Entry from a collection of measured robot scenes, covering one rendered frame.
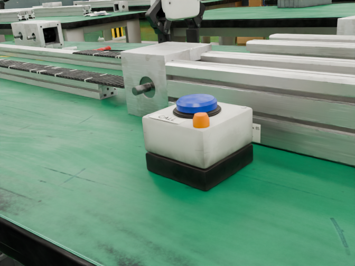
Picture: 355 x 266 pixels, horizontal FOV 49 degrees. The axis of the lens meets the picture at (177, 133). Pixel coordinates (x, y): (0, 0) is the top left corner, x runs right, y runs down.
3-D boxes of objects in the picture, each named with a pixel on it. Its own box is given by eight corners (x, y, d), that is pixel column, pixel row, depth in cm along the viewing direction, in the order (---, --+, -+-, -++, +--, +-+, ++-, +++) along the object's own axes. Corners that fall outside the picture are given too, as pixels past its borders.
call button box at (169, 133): (146, 170, 40) (139, 113, 38) (204, 141, 47) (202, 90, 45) (206, 192, 35) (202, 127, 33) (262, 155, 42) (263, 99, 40)
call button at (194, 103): (168, 119, 39) (167, 100, 38) (195, 108, 41) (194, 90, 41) (199, 126, 36) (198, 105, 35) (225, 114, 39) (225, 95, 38)
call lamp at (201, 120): (189, 126, 34) (188, 113, 34) (199, 121, 35) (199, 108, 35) (202, 129, 33) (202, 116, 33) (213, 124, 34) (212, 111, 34)
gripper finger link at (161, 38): (158, 19, 77) (161, 53, 79) (147, 21, 75) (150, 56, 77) (170, 19, 75) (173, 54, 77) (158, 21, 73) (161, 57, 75)
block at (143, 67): (115, 118, 58) (106, 54, 55) (172, 98, 66) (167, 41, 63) (157, 129, 52) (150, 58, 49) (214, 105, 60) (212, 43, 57)
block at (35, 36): (22, 50, 142) (17, 24, 138) (50, 46, 149) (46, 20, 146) (36, 52, 135) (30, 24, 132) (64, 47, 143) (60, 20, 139)
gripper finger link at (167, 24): (166, 1, 77) (170, 28, 80) (149, 6, 74) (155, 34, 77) (176, 0, 75) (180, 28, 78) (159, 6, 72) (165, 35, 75)
